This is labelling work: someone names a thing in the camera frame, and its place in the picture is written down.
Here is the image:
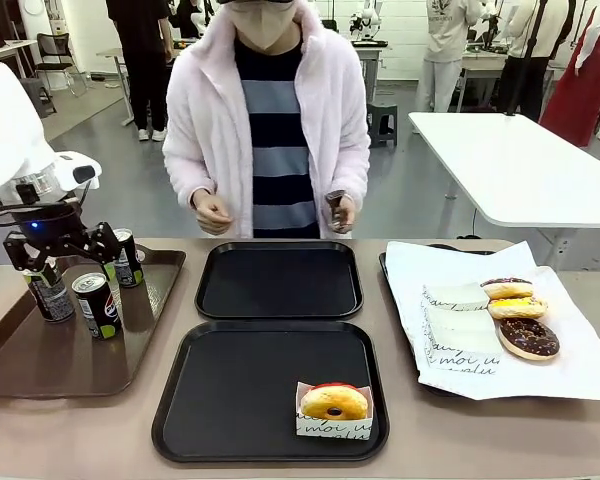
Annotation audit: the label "yellow donut in paper box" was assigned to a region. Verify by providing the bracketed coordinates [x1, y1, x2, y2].
[294, 381, 374, 442]

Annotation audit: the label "white paper sheet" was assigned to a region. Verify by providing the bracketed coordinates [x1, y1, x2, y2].
[383, 239, 600, 405]

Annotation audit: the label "person in cream sweater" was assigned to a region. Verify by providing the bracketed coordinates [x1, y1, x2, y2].
[496, 0, 577, 122]

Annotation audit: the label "large chocolate sprinkle donut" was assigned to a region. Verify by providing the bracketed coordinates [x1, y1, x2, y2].
[497, 315, 561, 361]

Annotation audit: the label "small chocolate iced donut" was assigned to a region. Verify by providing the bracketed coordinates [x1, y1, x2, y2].
[480, 277, 535, 300]

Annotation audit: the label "person in white hoodie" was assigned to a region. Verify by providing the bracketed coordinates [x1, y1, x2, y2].
[413, 0, 482, 114]

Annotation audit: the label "person's left hand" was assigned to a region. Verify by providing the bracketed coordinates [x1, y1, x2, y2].
[328, 193, 356, 234]

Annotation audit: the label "beige face mask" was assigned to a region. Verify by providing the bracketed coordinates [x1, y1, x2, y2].
[228, 2, 295, 52]

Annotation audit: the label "yellow iced donut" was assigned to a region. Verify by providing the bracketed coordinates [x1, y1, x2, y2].
[487, 296, 550, 320]

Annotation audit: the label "grey background table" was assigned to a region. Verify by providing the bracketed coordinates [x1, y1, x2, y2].
[457, 49, 571, 112]
[352, 42, 387, 105]
[95, 46, 134, 127]

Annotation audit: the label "black stand pole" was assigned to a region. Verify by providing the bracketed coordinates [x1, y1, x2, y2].
[503, 0, 551, 118]

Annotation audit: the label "person in pink jacket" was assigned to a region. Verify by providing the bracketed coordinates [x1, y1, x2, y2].
[162, 2, 372, 240]

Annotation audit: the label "black tray under paper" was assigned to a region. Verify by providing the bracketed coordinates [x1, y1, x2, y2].
[378, 243, 499, 399]

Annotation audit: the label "black square tray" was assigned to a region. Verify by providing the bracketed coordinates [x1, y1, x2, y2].
[194, 240, 364, 321]
[151, 319, 391, 464]

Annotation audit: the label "brown plastic tray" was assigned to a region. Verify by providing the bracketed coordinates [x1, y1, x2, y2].
[0, 243, 187, 400]

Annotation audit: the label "metal tongs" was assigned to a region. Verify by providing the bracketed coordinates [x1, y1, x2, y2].
[324, 189, 346, 231]

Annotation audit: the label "person's right forearm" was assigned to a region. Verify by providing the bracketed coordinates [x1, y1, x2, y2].
[162, 132, 217, 210]

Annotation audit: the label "black soda can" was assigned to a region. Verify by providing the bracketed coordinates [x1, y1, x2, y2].
[71, 272, 124, 341]
[110, 228, 145, 290]
[22, 259, 76, 324]

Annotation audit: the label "white table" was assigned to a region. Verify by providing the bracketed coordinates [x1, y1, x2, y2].
[407, 110, 600, 259]

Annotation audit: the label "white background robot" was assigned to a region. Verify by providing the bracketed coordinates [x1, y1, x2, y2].
[348, 0, 382, 42]

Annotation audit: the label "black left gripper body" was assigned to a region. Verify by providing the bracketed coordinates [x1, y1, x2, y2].
[7, 198, 90, 249]

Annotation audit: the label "navy grey striped sweater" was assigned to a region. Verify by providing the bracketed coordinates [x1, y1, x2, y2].
[232, 37, 321, 240]

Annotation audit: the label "black office chair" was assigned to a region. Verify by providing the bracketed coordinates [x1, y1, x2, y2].
[33, 32, 89, 99]

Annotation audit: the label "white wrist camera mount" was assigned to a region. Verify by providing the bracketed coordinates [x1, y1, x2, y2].
[53, 151, 103, 192]

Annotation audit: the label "glazed donut with red icing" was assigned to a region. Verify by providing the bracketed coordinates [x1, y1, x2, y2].
[299, 382, 370, 420]

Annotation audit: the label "person in black clothes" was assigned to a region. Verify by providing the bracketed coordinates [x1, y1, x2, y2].
[99, 0, 175, 143]

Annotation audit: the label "person's right hand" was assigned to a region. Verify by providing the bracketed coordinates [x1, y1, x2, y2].
[192, 188, 234, 236]

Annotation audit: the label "person's left forearm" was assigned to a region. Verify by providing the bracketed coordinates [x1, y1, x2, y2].
[335, 127, 372, 204]

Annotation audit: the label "grey plastic stool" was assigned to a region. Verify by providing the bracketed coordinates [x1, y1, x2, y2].
[367, 103, 399, 148]

